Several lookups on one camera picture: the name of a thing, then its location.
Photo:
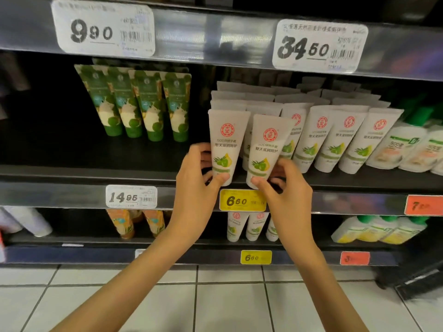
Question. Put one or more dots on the yellow-white bottle with green cap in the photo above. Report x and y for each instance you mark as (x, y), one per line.
(377, 229)
(405, 229)
(348, 231)

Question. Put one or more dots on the large white price label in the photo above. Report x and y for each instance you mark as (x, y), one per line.
(103, 27)
(320, 46)

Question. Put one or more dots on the person's left hand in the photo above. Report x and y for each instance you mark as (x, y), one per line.
(192, 197)

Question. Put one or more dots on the person's left thumb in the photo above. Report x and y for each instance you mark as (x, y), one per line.
(218, 179)

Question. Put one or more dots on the black shelf base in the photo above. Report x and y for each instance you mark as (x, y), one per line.
(412, 276)

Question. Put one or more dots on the grey metal shelf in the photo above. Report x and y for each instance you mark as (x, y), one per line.
(69, 197)
(214, 37)
(86, 255)

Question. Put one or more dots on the white bottle with green cap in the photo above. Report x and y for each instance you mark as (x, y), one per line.
(425, 152)
(394, 145)
(439, 167)

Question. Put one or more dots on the white olive hand cream tube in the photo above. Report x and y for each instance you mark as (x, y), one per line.
(226, 134)
(268, 141)

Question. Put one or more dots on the orange print tube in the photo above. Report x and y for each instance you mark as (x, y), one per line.
(154, 221)
(121, 223)

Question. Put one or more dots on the person's right hand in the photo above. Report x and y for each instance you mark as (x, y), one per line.
(292, 210)

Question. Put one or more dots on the person's right thumb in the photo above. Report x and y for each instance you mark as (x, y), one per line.
(260, 183)

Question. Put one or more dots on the yellow price label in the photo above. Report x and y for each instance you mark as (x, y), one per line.
(242, 201)
(256, 257)

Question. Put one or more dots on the small white olive tube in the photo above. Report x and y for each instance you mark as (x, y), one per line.
(256, 226)
(272, 231)
(236, 226)

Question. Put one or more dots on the person's right forearm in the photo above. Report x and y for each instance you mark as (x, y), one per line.
(323, 290)

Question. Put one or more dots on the small white price label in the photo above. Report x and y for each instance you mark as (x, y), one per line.
(131, 197)

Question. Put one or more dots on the rows of white cream tubes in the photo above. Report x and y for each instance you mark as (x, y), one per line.
(332, 134)

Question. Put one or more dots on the green milk print tube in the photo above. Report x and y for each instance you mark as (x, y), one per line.
(103, 107)
(150, 110)
(126, 107)
(178, 110)

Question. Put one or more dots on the person's left forearm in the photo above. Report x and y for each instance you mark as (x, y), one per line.
(138, 276)

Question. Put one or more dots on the plain white tube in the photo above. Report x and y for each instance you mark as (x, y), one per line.
(8, 223)
(33, 221)

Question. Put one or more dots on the red price label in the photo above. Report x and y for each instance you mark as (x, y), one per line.
(424, 205)
(354, 258)

